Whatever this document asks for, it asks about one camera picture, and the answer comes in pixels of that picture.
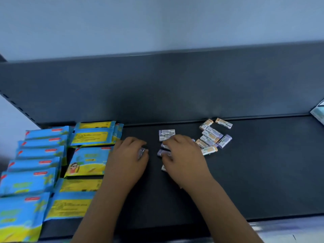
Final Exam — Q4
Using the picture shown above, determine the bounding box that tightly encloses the person's left hand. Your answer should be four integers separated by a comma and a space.
104, 136, 150, 193

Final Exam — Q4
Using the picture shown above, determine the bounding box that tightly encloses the person's right hand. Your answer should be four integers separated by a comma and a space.
161, 134, 216, 194

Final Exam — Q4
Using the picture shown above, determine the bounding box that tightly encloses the pile of small erasers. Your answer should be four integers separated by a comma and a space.
158, 117, 233, 172

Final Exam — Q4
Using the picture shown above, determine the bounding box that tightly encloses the white box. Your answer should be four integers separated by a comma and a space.
310, 99, 324, 126

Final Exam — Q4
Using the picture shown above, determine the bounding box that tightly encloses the person's right forearm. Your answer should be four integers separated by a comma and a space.
190, 177, 264, 243

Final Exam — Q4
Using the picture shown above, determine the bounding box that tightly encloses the person's left forearm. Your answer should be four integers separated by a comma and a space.
71, 179, 137, 243

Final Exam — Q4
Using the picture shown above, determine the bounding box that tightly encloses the dark grey shelf back panel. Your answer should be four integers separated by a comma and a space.
0, 42, 324, 129

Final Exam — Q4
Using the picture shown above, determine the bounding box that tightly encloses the stack of blue yellow packets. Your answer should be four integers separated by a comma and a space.
0, 120, 125, 243

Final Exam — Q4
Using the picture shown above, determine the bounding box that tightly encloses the shelf front price rail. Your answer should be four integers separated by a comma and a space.
249, 215, 324, 243

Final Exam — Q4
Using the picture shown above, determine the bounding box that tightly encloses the grey slotted shelf post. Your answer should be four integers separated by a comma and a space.
0, 54, 42, 129

